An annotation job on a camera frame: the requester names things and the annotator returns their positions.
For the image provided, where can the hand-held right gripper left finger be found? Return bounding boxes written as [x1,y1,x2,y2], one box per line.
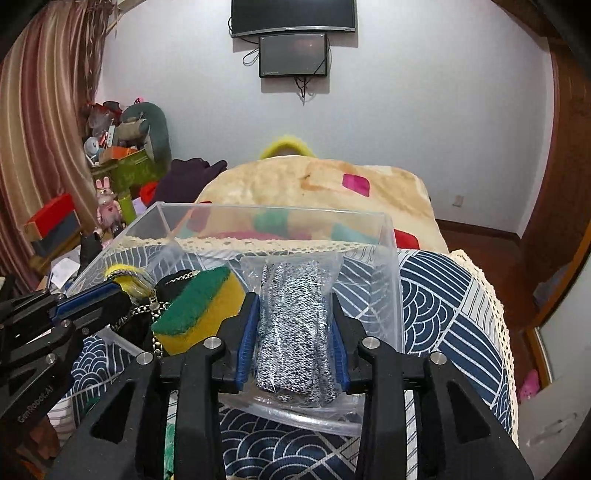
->
[54,292,262,480]

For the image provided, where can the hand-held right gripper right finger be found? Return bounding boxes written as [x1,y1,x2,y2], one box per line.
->
[329,295,536,480]

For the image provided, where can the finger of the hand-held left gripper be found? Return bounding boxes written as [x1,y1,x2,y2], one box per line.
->
[51,291,137,344]
[0,281,123,326]

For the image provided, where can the speckled knit cloth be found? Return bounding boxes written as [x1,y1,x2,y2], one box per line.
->
[221,254,366,437]

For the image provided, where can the clear plastic storage bin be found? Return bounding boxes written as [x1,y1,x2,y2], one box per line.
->
[65,202,408,370]

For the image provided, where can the yellow scrubber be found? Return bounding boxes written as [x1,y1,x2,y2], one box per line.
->
[104,264,154,303]

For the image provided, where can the green and yellow sponge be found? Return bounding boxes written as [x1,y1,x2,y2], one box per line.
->
[151,266,246,356]

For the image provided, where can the red and grey box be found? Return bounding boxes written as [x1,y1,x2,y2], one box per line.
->
[23,194,83,259]

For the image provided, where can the pink bunny figure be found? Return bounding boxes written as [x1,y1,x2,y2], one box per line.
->
[95,177,123,232]

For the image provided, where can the blue patterned lace-trimmed tablecloth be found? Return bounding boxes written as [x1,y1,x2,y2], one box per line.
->
[60,235,519,480]

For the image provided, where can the green cardboard box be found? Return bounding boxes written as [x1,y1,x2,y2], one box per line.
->
[91,154,163,200]

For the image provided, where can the dark purple garment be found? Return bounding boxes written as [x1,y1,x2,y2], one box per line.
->
[154,158,229,205]

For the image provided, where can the beige printed blanket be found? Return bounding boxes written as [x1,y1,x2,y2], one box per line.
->
[194,154,448,256]

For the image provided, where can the pile of toys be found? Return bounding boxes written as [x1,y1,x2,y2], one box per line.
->
[82,99,139,167]

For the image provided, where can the green plush dinosaur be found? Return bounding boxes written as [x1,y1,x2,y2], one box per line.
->
[121,102,173,163]

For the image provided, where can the striped curtain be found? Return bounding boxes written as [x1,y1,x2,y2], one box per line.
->
[0,0,117,289]

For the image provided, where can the pink toy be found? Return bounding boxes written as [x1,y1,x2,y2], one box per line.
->
[517,369,540,405]

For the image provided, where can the yellow plush toy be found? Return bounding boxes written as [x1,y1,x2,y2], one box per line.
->
[259,134,317,160]

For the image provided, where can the black bag with chain strap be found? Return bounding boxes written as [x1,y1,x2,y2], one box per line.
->
[111,271,200,367]

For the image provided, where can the small black wall monitor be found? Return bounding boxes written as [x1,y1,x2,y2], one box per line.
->
[259,32,330,79]

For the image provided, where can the wooden door frame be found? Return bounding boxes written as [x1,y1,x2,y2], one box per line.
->
[521,28,591,259]

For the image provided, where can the large black wall television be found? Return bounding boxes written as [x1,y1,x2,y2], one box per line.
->
[231,0,358,39]

